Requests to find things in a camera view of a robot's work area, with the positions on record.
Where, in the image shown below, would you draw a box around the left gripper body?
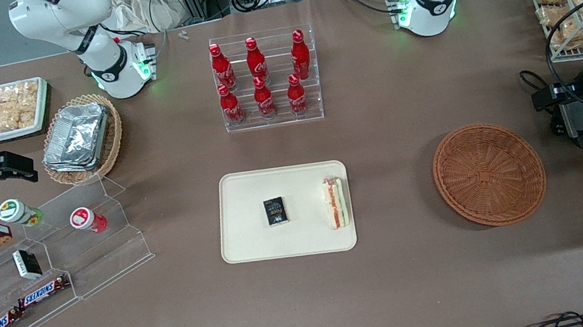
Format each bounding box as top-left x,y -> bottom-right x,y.
553,79 -> 583,140

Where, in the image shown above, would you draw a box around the triangle sandwich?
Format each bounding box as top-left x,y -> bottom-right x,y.
320,174 -> 353,232

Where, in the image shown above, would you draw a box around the white snack tray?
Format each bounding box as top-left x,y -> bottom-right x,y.
0,75 -> 57,144

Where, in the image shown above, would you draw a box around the aluminium foil tray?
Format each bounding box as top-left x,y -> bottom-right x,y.
41,141 -> 112,178

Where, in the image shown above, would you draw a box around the brown wicker basket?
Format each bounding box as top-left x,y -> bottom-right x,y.
426,113 -> 553,237

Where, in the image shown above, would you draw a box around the light wicker basket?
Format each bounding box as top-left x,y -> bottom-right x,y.
32,89 -> 132,191

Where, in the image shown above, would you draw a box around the beige plastic tray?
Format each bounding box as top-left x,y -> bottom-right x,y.
209,154 -> 360,272

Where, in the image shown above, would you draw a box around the green sunflower lidded cup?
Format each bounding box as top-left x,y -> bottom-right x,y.
0,194 -> 45,232

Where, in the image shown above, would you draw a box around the clear rice cracker bag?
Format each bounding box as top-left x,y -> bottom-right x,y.
0,79 -> 44,113
0,98 -> 40,134

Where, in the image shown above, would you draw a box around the silver foil packets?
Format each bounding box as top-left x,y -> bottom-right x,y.
36,99 -> 117,169

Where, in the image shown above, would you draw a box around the red strawberry lidded cup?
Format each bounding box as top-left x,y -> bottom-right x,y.
67,203 -> 110,239

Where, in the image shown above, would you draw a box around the black and white small box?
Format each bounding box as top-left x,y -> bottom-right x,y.
11,246 -> 44,283

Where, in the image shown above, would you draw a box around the clear acrylic stepped shelf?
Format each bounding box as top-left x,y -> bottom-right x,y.
0,166 -> 168,327

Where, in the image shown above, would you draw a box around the beige crumpled bag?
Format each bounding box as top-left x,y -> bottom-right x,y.
109,0 -> 190,40

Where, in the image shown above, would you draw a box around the red cola bottle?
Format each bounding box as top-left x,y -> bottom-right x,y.
216,80 -> 248,128
284,71 -> 311,117
251,74 -> 279,121
287,28 -> 315,82
243,35 -> 271,85
208,41 -> 239,93

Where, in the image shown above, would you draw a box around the black card box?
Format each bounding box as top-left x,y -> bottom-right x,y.
262,195 -> 290,228

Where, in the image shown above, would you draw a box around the clear acrylic bottle rack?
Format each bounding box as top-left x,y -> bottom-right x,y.
207,22 -> 328,136

